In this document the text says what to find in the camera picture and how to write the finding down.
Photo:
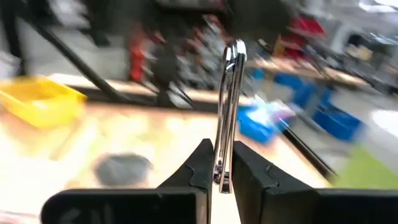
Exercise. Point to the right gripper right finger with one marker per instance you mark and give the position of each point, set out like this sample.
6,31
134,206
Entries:
270,199

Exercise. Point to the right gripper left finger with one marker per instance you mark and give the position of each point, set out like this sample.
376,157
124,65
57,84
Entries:
183,199

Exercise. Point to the black round pad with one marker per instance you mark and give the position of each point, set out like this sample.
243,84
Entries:
122,169

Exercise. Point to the silver nail clipper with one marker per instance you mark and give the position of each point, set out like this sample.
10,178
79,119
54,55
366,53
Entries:
231,93

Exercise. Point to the blue plastic basket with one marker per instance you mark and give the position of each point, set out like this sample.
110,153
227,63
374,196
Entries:
252,130

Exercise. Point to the blue storage bin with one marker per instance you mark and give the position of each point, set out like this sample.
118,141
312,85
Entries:
335,124

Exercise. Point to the yellow plastic basket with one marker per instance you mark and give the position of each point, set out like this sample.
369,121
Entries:
40,102

